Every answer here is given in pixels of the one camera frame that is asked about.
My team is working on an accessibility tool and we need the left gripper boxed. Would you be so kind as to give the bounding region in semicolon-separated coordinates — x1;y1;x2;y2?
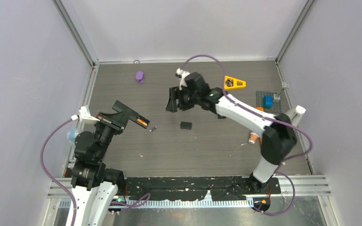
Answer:
93;108;131;159

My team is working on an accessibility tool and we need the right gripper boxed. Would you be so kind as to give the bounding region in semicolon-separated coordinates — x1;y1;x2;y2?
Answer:
165;86;199;113

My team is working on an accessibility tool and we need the black remote control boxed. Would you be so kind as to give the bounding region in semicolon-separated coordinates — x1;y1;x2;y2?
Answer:
112;100;150;129

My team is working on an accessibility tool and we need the black remote battery cover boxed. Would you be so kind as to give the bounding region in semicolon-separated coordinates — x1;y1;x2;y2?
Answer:
180;121;192;130

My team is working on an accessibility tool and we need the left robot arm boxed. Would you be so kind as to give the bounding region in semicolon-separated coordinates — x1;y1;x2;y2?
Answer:
66;106;131;226

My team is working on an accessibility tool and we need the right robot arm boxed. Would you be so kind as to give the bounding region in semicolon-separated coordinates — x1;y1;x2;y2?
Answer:
165;69;297;193

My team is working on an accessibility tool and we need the purple plastic cap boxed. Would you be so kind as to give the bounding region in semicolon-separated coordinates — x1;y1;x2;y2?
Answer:
135;71;145;83

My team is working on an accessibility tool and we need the yellow triangular toy block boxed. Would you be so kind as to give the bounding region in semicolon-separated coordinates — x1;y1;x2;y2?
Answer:
223;75;247;91

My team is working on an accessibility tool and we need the small ice cream toy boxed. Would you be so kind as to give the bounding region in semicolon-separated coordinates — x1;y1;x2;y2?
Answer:
248;131;260;145

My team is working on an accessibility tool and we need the blue lego brick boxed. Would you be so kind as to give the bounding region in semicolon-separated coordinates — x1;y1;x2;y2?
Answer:
263;95;273;109

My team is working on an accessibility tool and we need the grey lego baseplate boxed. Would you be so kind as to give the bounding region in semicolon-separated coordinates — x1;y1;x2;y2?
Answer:
256;91;282;113

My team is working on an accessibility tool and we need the grey lego technic beam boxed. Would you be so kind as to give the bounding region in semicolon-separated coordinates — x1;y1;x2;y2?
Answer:
273;82;289;102

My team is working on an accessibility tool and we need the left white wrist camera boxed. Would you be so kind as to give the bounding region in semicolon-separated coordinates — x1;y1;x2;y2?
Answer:
71;105;100;124

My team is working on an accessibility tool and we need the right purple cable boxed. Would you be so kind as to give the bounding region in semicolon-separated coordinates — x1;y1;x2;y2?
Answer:
181;54;314;217

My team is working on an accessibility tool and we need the purple cable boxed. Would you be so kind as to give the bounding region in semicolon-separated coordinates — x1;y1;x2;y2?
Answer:
181;54;314;217
40;116;151;226

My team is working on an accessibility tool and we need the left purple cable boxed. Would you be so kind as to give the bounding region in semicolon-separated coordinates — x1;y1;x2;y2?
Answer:
40;116;151;226

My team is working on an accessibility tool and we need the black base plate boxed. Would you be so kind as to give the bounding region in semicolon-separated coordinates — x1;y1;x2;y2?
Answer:
109;176;281;211

